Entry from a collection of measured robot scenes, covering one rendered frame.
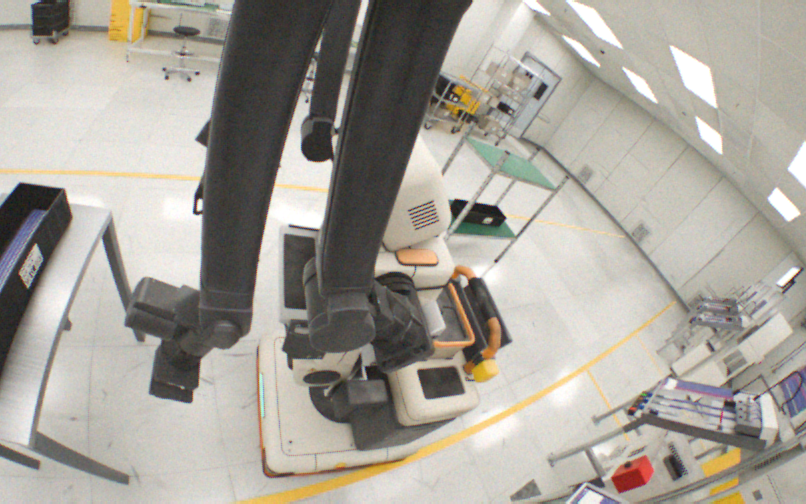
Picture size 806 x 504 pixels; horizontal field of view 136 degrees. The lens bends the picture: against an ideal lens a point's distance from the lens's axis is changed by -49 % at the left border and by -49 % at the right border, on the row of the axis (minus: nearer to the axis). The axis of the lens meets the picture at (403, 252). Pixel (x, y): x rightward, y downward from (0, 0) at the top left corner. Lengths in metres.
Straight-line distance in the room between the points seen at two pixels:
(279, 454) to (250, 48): 1.23
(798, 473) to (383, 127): 2.19
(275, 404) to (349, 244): 1.09
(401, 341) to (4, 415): 0.84
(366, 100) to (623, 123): 10.09
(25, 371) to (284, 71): 0.85
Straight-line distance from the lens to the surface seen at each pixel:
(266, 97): 0.21
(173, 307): 0.40
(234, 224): 0.27
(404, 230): 0.48
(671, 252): 9.30
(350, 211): 0.26
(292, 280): 0.65
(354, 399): 0.89
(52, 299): 0.99
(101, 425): 1.68
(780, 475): 2.17
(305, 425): 1.33
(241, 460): 1.56
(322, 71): 0.65
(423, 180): 0.43
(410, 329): 0.43
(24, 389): 0.91
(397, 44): 0.21
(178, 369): 0.51
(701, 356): 5.27
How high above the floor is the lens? 1.54
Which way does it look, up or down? 37 degrees down
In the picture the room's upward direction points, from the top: 33 degrees clockwise
